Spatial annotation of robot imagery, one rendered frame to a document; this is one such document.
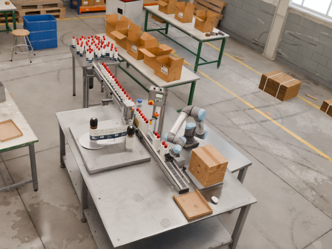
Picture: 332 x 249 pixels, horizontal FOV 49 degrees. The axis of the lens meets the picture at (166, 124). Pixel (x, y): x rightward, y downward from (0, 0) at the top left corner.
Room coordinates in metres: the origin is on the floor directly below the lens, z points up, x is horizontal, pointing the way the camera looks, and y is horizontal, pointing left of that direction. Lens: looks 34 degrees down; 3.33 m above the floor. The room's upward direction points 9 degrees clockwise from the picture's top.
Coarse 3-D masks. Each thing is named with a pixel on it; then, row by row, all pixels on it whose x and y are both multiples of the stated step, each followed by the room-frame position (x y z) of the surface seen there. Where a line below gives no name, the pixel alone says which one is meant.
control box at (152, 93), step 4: (152, 88) 3.43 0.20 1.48; (156, 88) 3.45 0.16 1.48; (160, 88) 3.46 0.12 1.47; (152, 92) 3.39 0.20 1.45; (160, 92) 3.39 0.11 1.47; (164, 92) 3.39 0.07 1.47; (152, 96) 3.39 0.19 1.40; (148, 100) 3.40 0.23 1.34; (152, 100) 3.39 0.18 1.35; (148, 104) 3.40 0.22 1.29; (152, 104) 3.39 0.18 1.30; (156, 104) 3.39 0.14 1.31; (160, 104) 3.39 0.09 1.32
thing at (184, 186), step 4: (120, 104) 3.98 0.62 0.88; (140, 132) 3.43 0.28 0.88; (152, 140) 3.31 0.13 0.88; (148, 144) 3.23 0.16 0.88; (152, 144) 3.24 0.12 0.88; (160, 160) 2.98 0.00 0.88; (168, 164) 2.94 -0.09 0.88; (172, 168) 2.88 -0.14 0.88; (168, 172) 2.81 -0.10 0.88; (172, 172) 2.82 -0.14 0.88; (176, 172) 2.83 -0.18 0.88; (176, 176) 2.77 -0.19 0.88; (180, 180) 2.72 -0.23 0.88; (176, 184) 2.66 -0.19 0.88; (180, 184) 2.66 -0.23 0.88; (184, 184) 2.67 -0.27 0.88; (180, 188) 2.60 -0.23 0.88; (184, 188) 2.61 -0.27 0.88
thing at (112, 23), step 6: (102, 18) 6.50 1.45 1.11; (108, 18) 6.63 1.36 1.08; (114, 18) 6.71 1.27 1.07; (120, 18) 6.77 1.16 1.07; (126, 18) 6.67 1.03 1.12; (108, 24) 6.53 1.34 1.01; (114, 24) 6.70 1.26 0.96; (120, 24) 6.39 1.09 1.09; (126, 24) 6.48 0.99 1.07; (108, 30) 6.52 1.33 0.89; (114, 30) 6.35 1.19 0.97; (108, 36) 6.51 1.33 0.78; (114, 36) 6.35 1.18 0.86
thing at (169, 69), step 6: (156, 60) 5.21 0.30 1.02; (162, 60) 5.32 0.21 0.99; (168, 60) 5.40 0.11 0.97; (174, 60) 5.00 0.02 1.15; (180, 60) 5.10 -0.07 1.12; (156, 66) 5.20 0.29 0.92; (162, 66) 5.10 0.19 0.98; (168, 66) 5.38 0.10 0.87; (174, 66) 5.04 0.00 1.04; (180, 66) 5.14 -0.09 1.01; (156, 72) 5.19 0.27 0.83; (162, 72) 5.09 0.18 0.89; (168, 72) 4.99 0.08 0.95; (174, 72) 5.07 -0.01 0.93; (180, 72) 5.16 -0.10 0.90; (162, 78) 5.08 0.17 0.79; (168, 78) 4.99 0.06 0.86; (174, 78) 5.08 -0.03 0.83
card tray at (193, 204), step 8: (192, 192) 2.62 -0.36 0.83; (176, 200) 2.46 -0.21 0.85; (184, 200) 2.50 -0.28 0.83; (192, 200) 2.51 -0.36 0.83; (200, 200) 2.53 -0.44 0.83; (184, 208) 2.39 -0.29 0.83; (192, 208) 2.41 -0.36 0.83; (200, 208) 2.42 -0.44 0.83; (208, 208) 2.44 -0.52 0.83; (192, 216) 2.28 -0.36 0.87; (200, 216) 2.33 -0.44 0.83
